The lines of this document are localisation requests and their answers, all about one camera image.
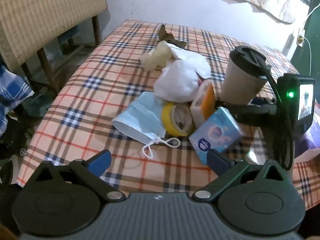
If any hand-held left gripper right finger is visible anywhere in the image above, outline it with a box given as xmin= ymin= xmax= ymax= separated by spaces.
xmin=191 ymin=149 xmax=288 ymax=203

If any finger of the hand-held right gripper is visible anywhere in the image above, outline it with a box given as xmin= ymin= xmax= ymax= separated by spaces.
xmin=215 ymin=99 xmax=278 ymax=126

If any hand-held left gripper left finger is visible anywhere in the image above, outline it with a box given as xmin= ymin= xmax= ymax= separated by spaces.
xmin=32 ymin=149 xmax=126 ymax=204

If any blue tissue pack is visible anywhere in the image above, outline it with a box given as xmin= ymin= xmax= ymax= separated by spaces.
xmin=189 ymin=106 xmax=244 ymax=165

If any purple cardboard box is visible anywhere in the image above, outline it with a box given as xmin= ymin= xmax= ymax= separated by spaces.
xmin=294 ymin=115 xmax=320 ymax=164

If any orange white tissue pack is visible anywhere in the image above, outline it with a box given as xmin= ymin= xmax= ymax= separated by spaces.
xmin=190 ymin=79 xmax=216 ymax=128

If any blue face mask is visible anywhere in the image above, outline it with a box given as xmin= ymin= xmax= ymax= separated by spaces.
xmin=111 ymin=91 xmax=181 ymax=159

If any yellow tape roll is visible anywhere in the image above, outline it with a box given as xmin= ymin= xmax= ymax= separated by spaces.
xmin=161 ymin=102 xmax=196 ymax=137

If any white terry sock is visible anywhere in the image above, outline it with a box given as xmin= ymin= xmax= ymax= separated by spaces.
xmin=153 ymin=60 xmax=202 ymax=103

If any pale yellow sock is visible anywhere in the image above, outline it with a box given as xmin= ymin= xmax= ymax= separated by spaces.
xmin=139 ymin=41 xmax=173 ymax=71

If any olive green cloth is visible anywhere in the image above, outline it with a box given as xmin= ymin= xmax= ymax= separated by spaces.
xmin=158 ymin=24 xmax=187 ymax=49

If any paper cup with black lid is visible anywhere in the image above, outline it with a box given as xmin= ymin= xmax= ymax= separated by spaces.
xmin=219 ymin=45 xmax=272 ymax=105

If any green door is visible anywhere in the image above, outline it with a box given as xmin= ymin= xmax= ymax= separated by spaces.
xmin=290 ymin=4 xmax=320 ymax=81

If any dark green cloth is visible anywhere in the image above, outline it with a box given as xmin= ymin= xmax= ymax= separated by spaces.
xmin=21 ymin=93 xmax=60 ymax=119

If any blue plaid cloth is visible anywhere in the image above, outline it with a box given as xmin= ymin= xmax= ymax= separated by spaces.
xmin=0 ymin=62 xmax=35 ymax=137

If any white cable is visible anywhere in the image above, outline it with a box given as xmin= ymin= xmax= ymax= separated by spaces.
xmin=303 ymin=4 xmax=320 ymax=68

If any wall socket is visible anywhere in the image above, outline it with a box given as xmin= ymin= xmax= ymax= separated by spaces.
xmin=296 ymin=27 xmax=305 ymax=46

